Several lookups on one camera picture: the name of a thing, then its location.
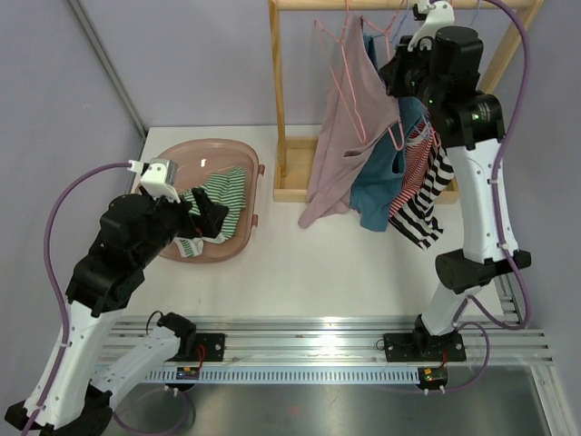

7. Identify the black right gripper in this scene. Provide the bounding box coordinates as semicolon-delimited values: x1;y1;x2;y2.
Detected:
381;35;444;110

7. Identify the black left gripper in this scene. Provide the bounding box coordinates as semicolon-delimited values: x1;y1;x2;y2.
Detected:
134;187;229;267

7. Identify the green striped tank top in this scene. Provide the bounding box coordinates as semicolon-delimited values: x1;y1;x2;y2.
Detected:
174;166;246;258

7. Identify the pink wire hanger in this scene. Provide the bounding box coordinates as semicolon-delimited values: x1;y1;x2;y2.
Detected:
312;0;369;144
358;0;408;151

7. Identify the mauve pink tank top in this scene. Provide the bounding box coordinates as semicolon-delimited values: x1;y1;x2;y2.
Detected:
297;11;403;229

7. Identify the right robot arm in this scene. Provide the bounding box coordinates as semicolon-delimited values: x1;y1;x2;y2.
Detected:
379;25;532;362

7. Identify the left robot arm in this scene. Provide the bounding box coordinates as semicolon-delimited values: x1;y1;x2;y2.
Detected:
5;192;225;435

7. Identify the red striped tank top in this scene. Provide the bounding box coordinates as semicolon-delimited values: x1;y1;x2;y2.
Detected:
389;133;439;217

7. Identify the teal blue tank top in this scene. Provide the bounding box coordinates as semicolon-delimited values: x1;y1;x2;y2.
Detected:
350;34;424;232

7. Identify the black white striped tank top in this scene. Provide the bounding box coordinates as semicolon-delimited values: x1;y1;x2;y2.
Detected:
389;146;454;250

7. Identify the pink plastic basin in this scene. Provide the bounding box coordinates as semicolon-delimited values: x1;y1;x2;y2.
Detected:
157;138;264;264

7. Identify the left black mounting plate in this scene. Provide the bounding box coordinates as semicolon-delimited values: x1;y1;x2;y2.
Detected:
191;332;226;362

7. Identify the black mounting plate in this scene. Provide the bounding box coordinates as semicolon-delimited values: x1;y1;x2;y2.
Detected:
383;332;467;363
191;332;226;362

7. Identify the wooden clothes rack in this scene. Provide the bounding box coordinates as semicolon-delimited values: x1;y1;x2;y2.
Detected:
268;1;545;204

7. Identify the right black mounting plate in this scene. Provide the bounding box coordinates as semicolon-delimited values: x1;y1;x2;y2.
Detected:
383;332;467;363

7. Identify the blue wire hanger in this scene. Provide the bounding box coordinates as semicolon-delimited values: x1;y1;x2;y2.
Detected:
361;1;432;139
469;0;482;26

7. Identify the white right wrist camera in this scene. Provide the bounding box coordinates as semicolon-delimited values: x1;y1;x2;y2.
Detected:
408;0;455;52

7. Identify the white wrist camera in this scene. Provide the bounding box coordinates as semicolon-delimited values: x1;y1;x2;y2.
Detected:
128;158;181;203
408;0;455;52

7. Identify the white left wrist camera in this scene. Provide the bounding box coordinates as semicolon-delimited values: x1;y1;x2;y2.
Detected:
128;158;181;203

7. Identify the slotted cable duct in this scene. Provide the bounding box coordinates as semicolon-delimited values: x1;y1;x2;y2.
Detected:
144;366;419;385

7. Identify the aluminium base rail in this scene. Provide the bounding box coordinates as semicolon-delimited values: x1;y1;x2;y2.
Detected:
61;315;556;369

